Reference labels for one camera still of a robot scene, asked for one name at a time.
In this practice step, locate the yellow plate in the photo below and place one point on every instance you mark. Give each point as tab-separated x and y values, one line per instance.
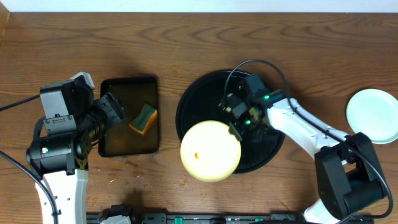
209	152

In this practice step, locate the orange green sponge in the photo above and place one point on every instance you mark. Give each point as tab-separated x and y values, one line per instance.
144	120

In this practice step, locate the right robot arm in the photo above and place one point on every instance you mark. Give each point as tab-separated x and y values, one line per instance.
350	181

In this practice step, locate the black rectangular tray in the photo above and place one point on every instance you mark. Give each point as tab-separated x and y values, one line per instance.
133	93

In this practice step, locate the round black tray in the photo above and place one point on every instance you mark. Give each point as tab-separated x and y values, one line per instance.
200	102

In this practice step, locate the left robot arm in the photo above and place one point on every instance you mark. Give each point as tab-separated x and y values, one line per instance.
63	139

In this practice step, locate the light blue plate top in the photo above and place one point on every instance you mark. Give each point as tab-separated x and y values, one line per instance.
373	112

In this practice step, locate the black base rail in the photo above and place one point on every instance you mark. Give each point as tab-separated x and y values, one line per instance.
162	218

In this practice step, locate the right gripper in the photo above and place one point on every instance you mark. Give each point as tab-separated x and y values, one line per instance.
234	124

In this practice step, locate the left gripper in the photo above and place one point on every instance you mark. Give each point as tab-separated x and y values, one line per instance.
111	108

